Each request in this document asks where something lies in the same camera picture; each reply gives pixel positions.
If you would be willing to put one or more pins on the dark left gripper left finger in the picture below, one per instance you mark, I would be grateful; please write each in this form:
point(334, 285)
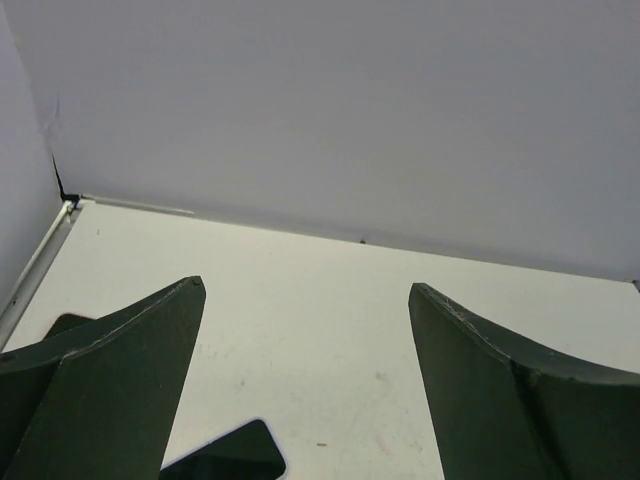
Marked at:
point(99, 401)

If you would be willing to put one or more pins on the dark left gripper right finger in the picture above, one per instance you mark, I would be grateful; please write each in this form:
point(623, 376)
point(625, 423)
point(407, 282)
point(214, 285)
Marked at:
point(506, 407)

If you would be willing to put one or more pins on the black phone from lilac case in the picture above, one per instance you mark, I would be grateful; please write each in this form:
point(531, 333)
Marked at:
point(250, 451)

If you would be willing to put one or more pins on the aluminium table edge rail left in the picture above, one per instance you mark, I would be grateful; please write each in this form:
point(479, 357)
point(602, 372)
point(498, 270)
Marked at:
point(29, 280)

